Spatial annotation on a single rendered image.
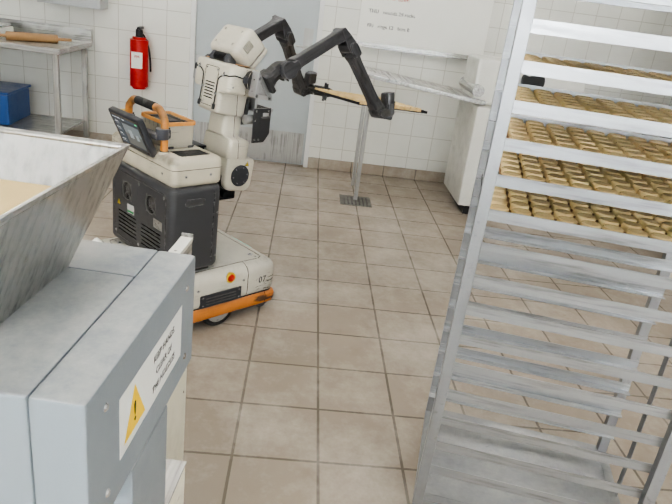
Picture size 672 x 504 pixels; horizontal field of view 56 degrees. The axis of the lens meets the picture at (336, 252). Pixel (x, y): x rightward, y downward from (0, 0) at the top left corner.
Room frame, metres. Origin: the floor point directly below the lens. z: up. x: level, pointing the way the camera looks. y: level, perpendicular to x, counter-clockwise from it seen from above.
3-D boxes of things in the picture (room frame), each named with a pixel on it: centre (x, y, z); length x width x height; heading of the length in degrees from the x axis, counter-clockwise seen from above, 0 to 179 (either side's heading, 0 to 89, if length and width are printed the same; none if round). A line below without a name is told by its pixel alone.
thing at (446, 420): (1.48, -0.65, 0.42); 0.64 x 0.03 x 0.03; 81
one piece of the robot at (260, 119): (3.02, 0.53, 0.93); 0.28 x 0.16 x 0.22; 47
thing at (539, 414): (1.48, -0.65, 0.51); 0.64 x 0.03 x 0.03; 81
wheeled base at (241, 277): (2.80, 0.73, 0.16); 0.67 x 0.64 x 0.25; 137
